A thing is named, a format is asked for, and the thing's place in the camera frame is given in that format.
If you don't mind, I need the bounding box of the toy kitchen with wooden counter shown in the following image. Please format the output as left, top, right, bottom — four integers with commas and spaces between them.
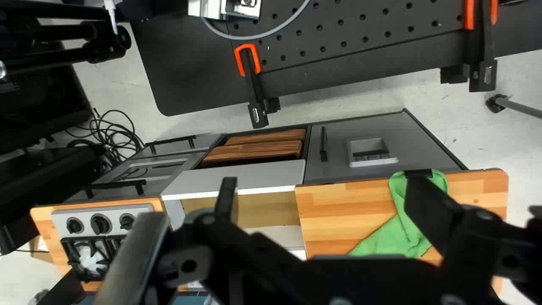
31, 108, 510, 305

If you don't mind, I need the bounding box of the green cloth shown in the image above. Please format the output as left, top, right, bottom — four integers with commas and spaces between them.
348, 167, 451, 260

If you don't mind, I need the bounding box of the black clamp with orange handle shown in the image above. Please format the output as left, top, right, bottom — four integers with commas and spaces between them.
439, 0, 502, 92
233, 42, 284, 128

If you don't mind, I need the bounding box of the black perforated table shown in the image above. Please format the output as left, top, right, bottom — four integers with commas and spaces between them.
134, 0, 542, 118

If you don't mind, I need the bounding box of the gray toy stove top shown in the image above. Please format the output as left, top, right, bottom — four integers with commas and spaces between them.
50, 196, 167, 282

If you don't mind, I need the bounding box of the gray cable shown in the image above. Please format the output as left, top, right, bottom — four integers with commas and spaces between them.
199, 0, 314, 42

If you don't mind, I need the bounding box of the white toy sink basin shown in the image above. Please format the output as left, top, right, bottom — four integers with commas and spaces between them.
160, 157, 309, 230

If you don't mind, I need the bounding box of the black oven door handle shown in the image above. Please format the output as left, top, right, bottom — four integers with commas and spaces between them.
146, 133, 201, 155

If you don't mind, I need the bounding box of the black tangled floor cable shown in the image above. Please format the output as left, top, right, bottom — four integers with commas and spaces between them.
67, 106, 148, 165

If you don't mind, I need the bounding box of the white electronics box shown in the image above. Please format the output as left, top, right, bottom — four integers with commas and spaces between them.
185, 0, 265, 21

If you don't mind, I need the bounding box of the black equipment cart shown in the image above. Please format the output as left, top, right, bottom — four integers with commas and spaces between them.
0, 60, 111, 257

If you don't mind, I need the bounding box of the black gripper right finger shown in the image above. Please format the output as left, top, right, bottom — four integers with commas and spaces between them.
404, 167, 542, 275

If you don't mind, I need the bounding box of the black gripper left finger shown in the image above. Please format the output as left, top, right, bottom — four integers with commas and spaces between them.
92, 209, 173, 305

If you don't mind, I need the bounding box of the black tripod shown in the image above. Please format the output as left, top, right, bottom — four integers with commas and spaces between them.
0, 0, 136, 81

